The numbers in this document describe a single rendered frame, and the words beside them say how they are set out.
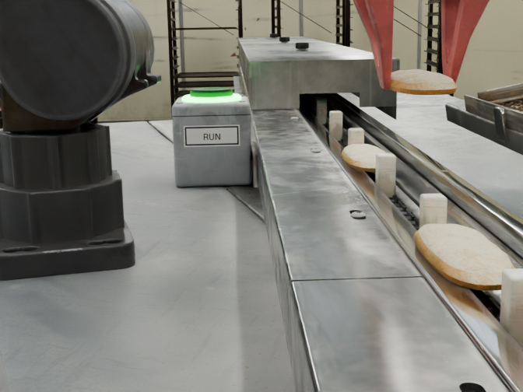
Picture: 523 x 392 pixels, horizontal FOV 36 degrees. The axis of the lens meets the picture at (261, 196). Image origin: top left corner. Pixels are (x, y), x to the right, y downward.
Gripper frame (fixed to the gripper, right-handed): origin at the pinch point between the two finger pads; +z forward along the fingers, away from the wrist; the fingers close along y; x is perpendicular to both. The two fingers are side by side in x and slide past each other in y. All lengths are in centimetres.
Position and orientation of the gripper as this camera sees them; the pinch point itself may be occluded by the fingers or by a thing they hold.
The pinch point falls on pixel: (417, 75)
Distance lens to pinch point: 51.7
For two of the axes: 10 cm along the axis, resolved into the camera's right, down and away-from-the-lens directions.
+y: 10.0, -0.3, 0.3
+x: -0.4, -2.1, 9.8
